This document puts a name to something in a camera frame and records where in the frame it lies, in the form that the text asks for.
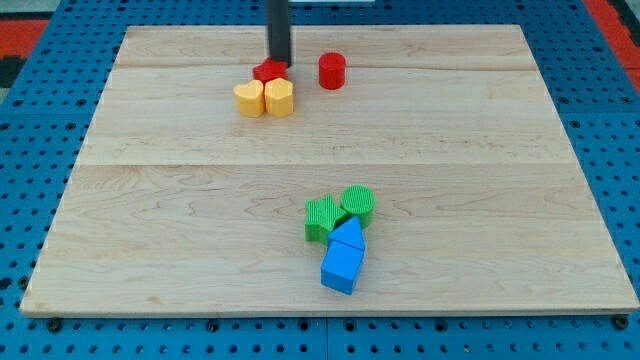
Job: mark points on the yellow heart block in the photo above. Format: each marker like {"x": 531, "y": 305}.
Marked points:
{"x": 249, "y": 98}

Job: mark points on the green star block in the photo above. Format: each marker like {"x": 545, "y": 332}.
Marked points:
{"x": 322, "y": 216}

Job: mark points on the green cylinder block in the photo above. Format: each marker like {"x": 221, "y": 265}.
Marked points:
{"x": 359, "y": 201}

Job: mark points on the blue triangle block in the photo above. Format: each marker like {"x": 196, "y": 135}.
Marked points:
{"x": 349, "y": 233}

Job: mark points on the blue cube block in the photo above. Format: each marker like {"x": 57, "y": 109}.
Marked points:
{"x": 341, "y": 267}

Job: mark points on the yellow hexagon block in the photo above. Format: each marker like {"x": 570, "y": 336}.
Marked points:
{"x": 279, "y": 97}

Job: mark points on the red cylinder block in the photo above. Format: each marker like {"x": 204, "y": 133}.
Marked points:
{"x": 332, "y": 70}

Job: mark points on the red star block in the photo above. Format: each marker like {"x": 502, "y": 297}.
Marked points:
{"x": 270, "y": 70}

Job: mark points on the light wooden board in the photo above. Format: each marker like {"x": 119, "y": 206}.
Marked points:
{"x": 178, "y": 206}

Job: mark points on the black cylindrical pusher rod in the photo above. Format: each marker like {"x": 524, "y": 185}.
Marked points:
{"x": 278, "y": 30}

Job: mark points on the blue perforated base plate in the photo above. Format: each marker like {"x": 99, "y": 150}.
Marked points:
{"x": 47, "y": 111}

